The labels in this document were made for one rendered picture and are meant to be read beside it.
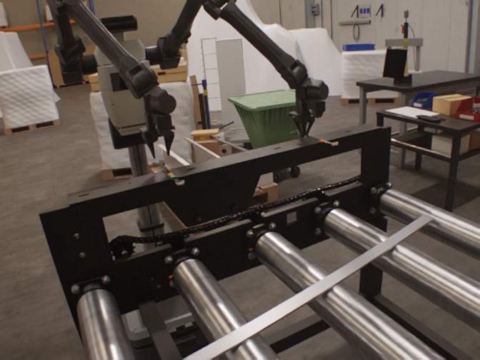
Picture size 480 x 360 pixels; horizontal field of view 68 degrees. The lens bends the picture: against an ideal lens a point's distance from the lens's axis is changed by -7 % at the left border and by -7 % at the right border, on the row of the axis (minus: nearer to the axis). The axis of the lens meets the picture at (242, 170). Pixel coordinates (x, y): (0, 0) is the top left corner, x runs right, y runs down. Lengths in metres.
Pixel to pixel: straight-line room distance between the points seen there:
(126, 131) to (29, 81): 7.40
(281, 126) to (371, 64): 4.31
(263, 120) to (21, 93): 6.40
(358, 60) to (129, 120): 6.50
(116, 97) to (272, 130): 2.33
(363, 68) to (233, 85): 3.61
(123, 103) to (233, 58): 3.24
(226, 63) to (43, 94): 5.22
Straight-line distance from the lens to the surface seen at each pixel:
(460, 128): 3.33
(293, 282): 1.14
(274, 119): 3.77
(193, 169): 1.20
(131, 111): 1.75
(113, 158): 4.72
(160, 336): 1.17
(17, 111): 9.19
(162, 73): 4.46
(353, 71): 7.87
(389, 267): 1.25
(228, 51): 4.86
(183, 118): 4.51
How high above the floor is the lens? 1.57
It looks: 20 degrees down
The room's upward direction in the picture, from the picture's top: 5 degrees counter-clockwise
